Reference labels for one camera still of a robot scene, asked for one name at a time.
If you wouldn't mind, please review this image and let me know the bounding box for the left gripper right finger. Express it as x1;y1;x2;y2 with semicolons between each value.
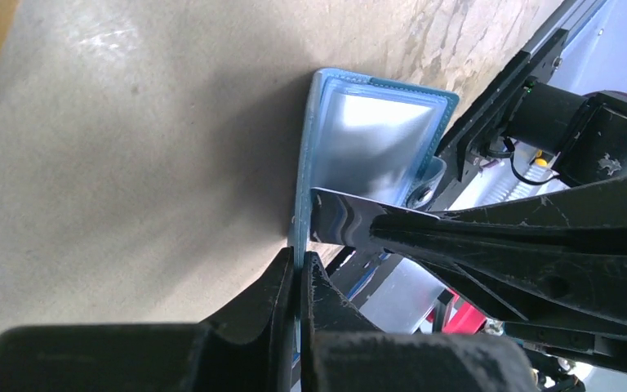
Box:
300;252;536;391

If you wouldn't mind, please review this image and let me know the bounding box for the aluminium frame rail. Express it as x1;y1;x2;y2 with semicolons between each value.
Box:
522;0;612;55

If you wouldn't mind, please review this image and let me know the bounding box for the blue card holder wallet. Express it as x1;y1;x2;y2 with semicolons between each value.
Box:
286;67;460;380

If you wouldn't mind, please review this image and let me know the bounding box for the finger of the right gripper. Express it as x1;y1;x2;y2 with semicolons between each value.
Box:
370;176;627;244

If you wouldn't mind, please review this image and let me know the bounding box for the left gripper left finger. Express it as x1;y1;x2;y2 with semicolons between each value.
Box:
0;247;295;391

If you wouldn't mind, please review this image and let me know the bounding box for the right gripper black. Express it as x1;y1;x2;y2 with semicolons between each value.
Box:
371;229;627;391

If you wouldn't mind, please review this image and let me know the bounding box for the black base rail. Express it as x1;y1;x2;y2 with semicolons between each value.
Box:
324;27;571;304

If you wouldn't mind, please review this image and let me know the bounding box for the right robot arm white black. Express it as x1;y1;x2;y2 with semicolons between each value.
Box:
370;85;627;373

